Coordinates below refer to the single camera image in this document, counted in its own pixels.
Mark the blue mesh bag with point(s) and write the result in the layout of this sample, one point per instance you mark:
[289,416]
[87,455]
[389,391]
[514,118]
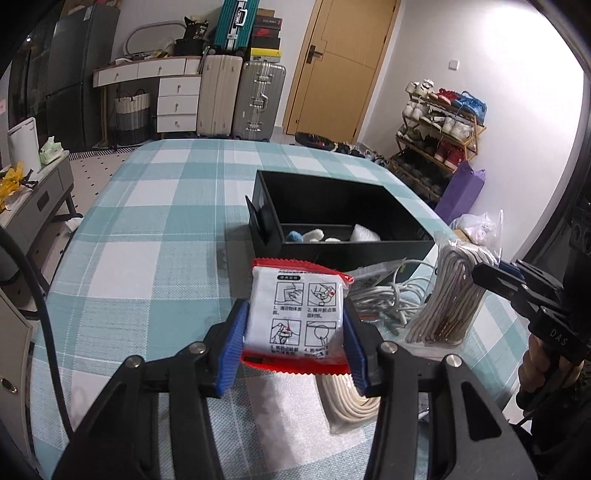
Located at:
[473,105]

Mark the wooden shoe rack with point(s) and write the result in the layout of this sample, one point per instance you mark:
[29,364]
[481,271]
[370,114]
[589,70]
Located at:
[478,134]

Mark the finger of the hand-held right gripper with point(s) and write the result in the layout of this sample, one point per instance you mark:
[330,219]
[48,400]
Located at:
[511,268]
[490,278]

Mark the purple paper bag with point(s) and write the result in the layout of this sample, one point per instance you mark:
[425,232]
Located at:
[461,191]

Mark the grey cabinet with knob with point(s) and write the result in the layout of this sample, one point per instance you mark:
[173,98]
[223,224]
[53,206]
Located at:
[14,360]

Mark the stack of shoe boxes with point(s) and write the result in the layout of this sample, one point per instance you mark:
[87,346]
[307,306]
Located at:
[267,37]

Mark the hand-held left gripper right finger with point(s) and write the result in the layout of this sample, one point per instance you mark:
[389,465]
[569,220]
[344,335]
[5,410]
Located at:
[358,353]

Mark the yellow plastic item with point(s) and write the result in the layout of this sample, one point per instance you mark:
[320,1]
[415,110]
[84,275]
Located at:
[10,184]

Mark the white desk with drawers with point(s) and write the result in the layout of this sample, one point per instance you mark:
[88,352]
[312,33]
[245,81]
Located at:
[178,97]

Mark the teal white checked tablecloth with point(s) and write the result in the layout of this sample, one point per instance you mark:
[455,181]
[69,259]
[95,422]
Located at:
[161,230]

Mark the white light switch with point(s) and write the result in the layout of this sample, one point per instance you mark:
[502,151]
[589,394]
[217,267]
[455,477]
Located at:
[454,64]

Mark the silver suitcase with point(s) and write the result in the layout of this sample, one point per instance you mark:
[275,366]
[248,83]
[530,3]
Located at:
[258,101]

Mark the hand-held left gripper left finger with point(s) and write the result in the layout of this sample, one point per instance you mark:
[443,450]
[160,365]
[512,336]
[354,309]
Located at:
[232,353]

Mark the group of assorted shoes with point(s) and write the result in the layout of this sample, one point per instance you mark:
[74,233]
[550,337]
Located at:
[443,124]

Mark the dark refrigerator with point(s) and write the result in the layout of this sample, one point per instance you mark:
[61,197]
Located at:
[74,78]

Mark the round dark door mat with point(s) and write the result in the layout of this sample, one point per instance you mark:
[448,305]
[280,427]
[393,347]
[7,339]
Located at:
[316,141]

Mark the teal suitcase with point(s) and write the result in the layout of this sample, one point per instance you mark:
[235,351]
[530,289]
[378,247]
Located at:
[233,27]

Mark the grey white laundry basket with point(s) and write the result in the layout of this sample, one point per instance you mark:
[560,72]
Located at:
[132,117]

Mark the white soft toy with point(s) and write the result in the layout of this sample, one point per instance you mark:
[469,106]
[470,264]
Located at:
[314,235]

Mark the person's right hand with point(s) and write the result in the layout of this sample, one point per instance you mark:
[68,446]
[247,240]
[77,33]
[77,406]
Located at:
[532,364]

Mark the grey low cabinet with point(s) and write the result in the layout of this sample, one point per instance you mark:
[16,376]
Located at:
[41,198]

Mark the red white wipe packet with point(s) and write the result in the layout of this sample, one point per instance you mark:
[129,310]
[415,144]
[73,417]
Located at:
[295,314]

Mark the blue soft ball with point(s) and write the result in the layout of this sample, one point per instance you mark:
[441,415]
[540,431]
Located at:
[294,237]

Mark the beige suitcase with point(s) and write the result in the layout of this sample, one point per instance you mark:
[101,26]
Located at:
[219,97]

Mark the clear plastic bag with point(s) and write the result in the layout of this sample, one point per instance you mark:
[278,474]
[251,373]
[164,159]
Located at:
[480,233]

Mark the wooden door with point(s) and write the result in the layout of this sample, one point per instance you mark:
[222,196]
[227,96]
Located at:
[341,69]

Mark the black bag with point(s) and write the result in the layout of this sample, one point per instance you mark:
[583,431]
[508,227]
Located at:
[191,39]

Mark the black storage box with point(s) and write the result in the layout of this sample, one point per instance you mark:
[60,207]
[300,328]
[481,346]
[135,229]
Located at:
[323,198]

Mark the white air purifier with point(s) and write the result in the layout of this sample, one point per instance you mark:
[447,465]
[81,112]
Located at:
[25,143]

